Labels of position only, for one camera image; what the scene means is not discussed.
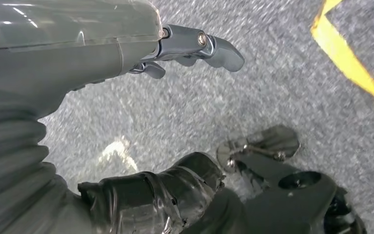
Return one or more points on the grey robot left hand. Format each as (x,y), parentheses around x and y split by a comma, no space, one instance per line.
(61,48)

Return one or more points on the yellow floor tape square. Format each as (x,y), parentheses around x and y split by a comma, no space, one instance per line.
(345,59)

